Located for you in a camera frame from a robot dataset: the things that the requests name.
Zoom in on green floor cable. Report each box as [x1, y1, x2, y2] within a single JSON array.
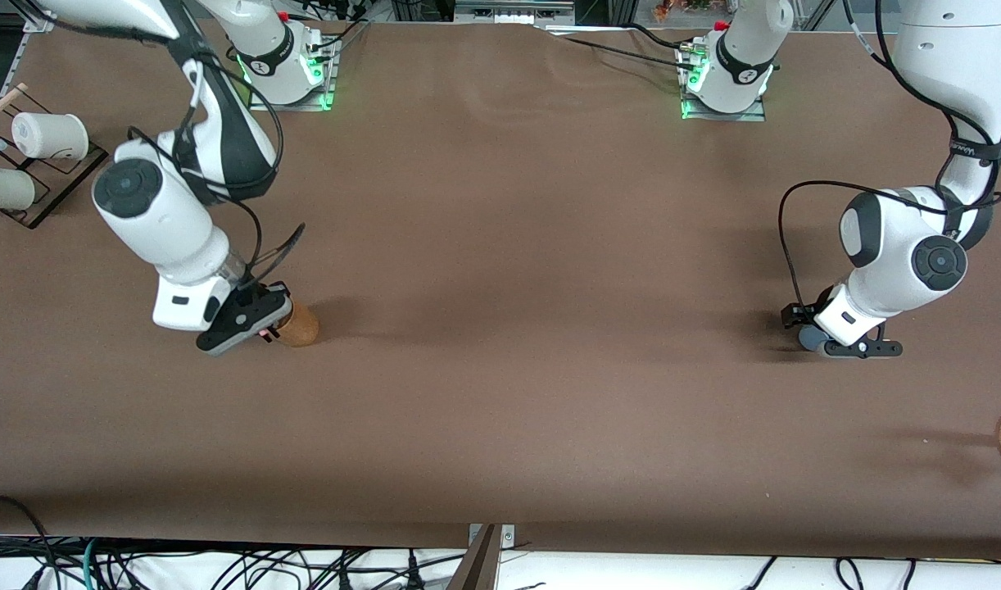
[[81, 537, 104, 590]]

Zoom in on black looped floor cable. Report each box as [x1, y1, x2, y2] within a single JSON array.
[[0, 493, 59, 590]]

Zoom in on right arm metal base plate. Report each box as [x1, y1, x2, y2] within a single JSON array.
[[247, 37, 339, 111]]

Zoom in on short black base cable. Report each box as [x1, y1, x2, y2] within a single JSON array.
[[627, 22, 696, 52]]

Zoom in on brown cardboard cup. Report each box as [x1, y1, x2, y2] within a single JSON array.
[[273, 299, 321, 348]]

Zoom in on long black base cable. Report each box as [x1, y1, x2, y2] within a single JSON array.
[[541, 25, 698, 73]]

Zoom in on wooden stick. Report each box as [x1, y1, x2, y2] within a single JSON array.
[[0, 82, 29, 132]]

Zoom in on plain white cup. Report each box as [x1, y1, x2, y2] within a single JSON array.
[[0, 162, 36, 211]]

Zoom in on black cable bundle at base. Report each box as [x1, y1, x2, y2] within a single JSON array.
[[304, 8, 372, 62]]

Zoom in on black wire cup rack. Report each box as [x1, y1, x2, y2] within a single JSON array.
[[0, 86, 109, 230]]

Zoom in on grey power strip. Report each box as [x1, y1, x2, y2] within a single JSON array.
[[454, 0, 577, 25]]

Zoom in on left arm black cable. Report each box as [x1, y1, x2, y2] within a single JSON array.
[[777, 0, 1001, 312]]

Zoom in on white cup with brown mark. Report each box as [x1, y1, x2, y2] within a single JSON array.
[[11, 112, 89, 161]]

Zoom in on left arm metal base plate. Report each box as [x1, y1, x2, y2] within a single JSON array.
[[679, 45, 768, 123]]

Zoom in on brown table cover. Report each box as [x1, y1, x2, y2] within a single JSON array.
[[0, 18, 1001, 560]]

